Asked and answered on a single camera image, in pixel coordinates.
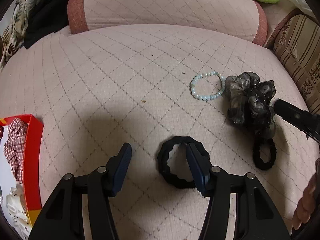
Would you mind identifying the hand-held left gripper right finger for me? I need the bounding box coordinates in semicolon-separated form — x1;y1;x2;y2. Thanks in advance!
185;143;290;240

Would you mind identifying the black cloth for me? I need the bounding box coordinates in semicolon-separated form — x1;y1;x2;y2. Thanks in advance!
24;0;83;49

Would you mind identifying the grey organza scrunchie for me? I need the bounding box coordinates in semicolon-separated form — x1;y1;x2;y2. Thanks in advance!
223;72;277;140

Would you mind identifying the black scalloped scrunchie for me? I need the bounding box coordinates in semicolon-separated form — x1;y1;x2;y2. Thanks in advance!
157;136;211;190

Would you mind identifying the leaf print cloth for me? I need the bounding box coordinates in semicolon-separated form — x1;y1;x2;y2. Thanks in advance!
0;0;35;68

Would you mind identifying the person's right hand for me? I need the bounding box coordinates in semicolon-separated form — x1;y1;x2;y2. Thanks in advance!
292;175;320;233

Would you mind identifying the striped floral cushion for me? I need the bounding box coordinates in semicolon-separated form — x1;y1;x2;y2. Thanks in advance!
272;14;320;115

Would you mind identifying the pale green bead bracelet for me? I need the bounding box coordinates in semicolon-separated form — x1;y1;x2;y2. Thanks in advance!
190;71;227;102

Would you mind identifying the white dotted scrunchie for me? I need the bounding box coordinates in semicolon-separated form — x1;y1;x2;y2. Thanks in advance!
5;184;32;227

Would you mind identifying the pink bolster cushion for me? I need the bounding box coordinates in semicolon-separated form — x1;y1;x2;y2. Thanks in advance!
67;0;268;47

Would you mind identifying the thin black hair tie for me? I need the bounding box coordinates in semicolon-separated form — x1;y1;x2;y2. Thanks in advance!
252;136;277;172

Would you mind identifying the red plaid scrunchie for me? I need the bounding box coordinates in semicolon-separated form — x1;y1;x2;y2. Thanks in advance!
4;118;29;184

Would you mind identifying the red shallow cardboard box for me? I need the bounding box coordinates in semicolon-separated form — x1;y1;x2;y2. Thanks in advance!
0;114;44;227

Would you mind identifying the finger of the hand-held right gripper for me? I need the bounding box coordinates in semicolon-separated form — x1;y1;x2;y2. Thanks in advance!
274;99;320;143

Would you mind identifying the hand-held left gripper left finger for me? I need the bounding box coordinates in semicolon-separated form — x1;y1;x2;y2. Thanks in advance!
28;142;132;240

